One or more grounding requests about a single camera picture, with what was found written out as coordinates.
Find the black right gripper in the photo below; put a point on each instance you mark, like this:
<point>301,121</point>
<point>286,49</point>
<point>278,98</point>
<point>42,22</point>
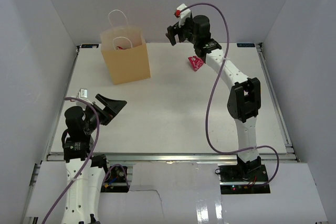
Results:
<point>177,30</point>

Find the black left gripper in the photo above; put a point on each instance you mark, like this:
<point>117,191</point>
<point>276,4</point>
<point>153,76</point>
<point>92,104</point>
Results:
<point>114,106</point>

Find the pink snack packet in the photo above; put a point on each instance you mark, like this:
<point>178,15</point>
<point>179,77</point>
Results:
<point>195,62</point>

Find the brown paper bag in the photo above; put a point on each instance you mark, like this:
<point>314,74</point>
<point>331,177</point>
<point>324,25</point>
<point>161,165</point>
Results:
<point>131,64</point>

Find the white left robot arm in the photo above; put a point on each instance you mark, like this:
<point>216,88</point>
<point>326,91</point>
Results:
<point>85,171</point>

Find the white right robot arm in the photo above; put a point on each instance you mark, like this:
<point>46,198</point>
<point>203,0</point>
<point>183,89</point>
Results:
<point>244,99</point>

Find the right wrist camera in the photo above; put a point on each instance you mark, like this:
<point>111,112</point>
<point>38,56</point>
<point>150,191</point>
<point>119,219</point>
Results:
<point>182,13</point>

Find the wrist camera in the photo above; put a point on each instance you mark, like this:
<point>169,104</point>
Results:
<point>83,95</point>
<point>182,13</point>

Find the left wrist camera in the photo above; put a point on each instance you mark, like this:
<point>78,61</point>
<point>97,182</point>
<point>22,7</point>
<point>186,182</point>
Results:
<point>83,95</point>

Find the aluminium table edge rail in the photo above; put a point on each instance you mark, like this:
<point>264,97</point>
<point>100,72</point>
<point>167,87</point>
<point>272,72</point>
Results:
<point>180,157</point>

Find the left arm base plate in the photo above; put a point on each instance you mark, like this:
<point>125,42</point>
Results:
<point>116,182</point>

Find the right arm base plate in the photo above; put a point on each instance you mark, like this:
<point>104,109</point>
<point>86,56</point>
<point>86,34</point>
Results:
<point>233,181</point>

